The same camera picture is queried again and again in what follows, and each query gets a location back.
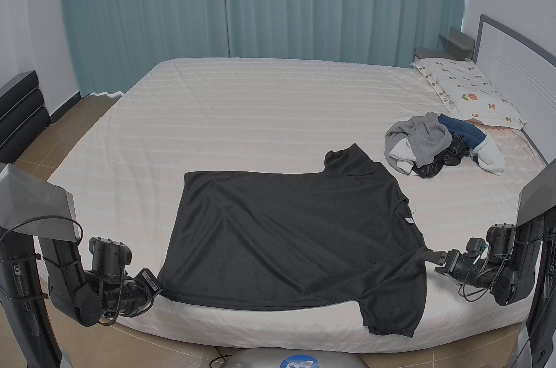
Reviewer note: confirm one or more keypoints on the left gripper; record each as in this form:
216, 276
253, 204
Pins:
141, 296

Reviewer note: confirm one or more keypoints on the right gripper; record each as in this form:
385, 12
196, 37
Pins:
460, 268

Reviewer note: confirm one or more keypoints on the black T-shirt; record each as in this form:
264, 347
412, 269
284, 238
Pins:
282, 236

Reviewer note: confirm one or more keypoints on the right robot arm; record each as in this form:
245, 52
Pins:
517, 266

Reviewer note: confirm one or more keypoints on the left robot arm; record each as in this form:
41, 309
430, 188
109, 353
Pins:
65, 279

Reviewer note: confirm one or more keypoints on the pile of clothes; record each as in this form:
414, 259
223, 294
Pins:
425, 140

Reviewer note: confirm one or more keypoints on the bed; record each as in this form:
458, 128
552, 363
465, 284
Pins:
260, 110

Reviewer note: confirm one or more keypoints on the white printed pillow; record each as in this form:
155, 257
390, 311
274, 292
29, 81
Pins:
469, 92

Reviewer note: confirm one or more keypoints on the grey bedside table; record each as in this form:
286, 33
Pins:
454, 40

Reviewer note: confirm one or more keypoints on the black chest of drawers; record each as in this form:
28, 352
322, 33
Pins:
21, 114

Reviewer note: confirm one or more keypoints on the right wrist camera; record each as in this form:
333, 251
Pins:
475, 247

